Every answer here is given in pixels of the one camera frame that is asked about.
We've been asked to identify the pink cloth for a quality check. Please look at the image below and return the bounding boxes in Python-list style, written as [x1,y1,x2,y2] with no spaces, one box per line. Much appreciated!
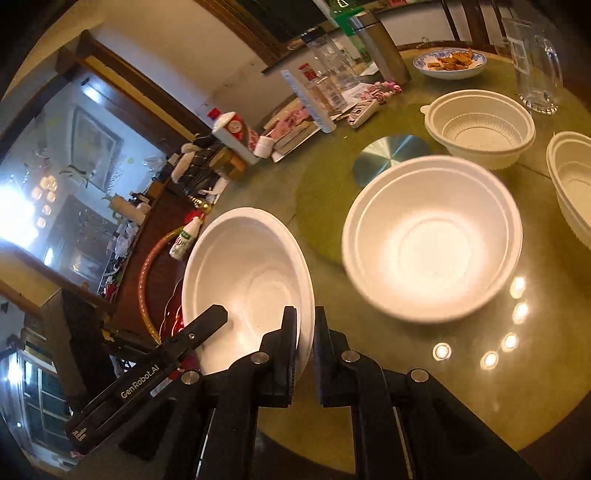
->
[276,105,311,136]

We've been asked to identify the white liquor bottle red label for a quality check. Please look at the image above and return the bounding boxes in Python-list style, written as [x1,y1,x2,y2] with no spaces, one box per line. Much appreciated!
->
[211,110,262,165]

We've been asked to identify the white squeeze tube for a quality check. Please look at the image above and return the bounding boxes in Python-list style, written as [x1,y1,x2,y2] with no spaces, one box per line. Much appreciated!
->
[281,69,336,134]

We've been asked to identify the black boots with fur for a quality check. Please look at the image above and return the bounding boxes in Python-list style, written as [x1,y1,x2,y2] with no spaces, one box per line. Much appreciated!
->
[172,133,230,195]

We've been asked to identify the wooden chair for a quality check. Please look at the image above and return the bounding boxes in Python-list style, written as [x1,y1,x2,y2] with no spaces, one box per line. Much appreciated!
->
[441,0,509,45]

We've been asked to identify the round metal disc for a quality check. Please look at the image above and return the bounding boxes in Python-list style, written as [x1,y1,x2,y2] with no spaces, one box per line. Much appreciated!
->
[353,134,433,186]

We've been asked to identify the clear glass pitcher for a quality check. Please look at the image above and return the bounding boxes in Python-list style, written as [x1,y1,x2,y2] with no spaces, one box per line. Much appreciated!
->
[501,18,565,116]

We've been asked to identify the amber glass jar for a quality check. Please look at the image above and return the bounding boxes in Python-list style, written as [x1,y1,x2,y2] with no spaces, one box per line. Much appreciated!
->
[216,154,245,182]

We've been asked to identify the green glass bottle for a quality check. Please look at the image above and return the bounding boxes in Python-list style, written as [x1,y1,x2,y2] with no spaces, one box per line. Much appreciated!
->
[331,0,371,63]

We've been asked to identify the blue patterned plate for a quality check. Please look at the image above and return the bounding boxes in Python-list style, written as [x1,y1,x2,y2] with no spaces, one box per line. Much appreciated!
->
[412,47,487,80]

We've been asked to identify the red scalloped plate gold rim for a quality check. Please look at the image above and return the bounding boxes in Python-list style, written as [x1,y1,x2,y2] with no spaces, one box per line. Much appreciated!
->
[158,276,198,346]

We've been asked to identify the cream plastic bowl stepped rim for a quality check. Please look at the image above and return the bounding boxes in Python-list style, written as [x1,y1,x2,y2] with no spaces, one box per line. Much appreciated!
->
[546,131,591,254]

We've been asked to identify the red and yellow hoop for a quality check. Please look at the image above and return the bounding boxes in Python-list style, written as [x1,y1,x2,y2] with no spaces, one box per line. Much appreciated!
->
[139,225,197,343]

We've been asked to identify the pink bead keychain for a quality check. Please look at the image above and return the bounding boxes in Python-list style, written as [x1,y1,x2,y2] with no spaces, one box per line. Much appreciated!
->
[364,80,403,100]

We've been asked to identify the smooth white plastic bowl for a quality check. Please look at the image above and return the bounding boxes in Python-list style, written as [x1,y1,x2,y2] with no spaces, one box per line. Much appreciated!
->
[182,208,316,377]

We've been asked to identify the large wall mirror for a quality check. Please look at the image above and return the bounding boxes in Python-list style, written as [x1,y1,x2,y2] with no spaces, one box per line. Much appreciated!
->
[0,82,168,297]

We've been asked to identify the wooden sideboard cabinet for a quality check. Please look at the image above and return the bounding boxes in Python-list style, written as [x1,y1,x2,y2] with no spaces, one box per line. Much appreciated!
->
[110,178,223,334]

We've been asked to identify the large smooth white bowl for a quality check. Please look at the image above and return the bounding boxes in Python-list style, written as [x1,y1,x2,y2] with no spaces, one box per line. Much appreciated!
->
[342,155,523,324]

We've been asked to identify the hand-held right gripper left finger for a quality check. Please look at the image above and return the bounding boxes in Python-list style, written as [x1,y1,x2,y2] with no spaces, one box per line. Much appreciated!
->
[78,305,299,480]

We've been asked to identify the small white bottle green label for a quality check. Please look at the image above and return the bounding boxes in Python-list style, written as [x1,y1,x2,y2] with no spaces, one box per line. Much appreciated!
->
[169,213,205,260]

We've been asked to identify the ribbed cream plastic bowl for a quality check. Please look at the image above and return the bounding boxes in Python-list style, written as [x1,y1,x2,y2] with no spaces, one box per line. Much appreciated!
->
[420,90,537,171]

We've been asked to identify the metal thermos flask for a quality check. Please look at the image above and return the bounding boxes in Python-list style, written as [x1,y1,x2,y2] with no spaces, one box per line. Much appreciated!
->
[348,11,413,87]

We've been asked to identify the fried food pieces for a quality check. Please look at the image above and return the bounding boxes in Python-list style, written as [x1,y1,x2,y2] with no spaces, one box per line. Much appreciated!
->
[427,48,475,70]

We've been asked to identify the patterned key case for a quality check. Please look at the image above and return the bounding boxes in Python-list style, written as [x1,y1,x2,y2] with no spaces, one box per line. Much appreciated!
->
[346,99,385,128]

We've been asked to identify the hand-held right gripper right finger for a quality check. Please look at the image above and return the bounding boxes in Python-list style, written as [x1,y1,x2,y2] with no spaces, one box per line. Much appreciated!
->
[313,305,541,480]

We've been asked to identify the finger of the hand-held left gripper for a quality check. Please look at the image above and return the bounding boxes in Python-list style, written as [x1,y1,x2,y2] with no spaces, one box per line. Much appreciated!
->
[159,305,229,366]

